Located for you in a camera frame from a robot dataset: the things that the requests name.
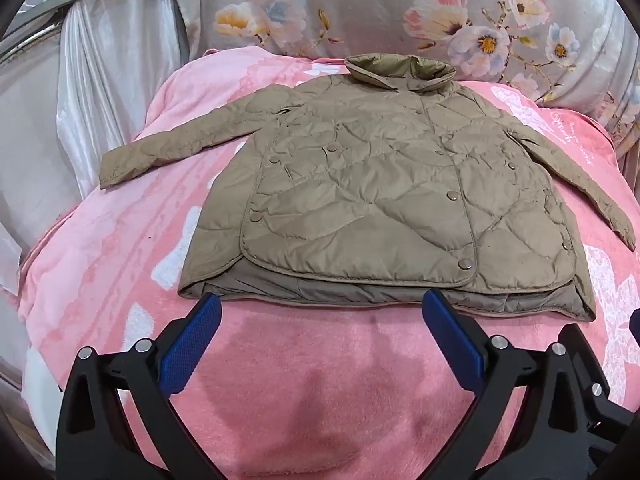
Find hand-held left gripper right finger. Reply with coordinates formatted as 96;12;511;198
422;288;640;480

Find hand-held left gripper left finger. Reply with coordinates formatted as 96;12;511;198
54;292;223;480

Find tan quilted jacket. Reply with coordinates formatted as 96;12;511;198
98;54;637;322

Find pink plush blanket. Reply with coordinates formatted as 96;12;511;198
17;49;640;480

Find white mattress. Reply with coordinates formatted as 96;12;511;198
21;350;68;443

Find white satin curtain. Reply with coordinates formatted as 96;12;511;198
0;0;191;301

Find grey floral quilt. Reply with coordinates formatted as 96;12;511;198
172;0;640;161

